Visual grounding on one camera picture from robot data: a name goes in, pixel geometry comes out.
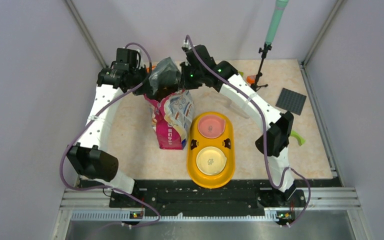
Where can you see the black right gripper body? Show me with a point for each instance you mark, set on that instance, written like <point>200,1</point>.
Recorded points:
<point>191,78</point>

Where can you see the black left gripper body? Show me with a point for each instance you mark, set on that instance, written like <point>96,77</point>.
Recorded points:
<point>139,75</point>

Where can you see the pink pet food bag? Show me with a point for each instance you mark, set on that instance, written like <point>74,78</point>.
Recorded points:
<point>171,118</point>

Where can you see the clear plastic scoop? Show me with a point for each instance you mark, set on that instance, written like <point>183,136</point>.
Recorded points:
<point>236,109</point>

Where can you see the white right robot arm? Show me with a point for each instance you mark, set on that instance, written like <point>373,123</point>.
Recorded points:
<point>274,125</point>

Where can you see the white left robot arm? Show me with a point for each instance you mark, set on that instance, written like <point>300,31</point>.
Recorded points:
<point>88,154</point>

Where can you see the brown pet food kibble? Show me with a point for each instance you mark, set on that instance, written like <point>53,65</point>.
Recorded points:
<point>166,91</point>

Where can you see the pink food bowl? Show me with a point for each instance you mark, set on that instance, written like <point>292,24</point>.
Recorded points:
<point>211,126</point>

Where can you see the yellow double pet feeder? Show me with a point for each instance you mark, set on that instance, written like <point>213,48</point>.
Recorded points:
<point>197,142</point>

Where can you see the cream food bowl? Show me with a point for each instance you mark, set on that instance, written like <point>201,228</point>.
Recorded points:
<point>211,161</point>

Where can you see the orange toy piece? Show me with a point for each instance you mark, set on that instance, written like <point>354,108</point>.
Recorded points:
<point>251,79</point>

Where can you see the black tripod stand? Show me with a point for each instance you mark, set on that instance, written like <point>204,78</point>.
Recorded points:
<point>263,51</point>

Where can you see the dark grey building baseplate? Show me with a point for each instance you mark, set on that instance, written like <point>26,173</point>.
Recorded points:
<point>291,101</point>

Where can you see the mint green pole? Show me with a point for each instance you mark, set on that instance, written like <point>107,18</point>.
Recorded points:
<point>280,6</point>

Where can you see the green curved toy piece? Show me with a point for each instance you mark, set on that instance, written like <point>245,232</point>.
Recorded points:
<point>300,140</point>

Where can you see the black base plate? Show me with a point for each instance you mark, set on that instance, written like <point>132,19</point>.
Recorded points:
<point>240,197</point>

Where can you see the aluminium frame rail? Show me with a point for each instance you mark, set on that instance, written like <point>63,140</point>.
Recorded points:
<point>332,211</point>

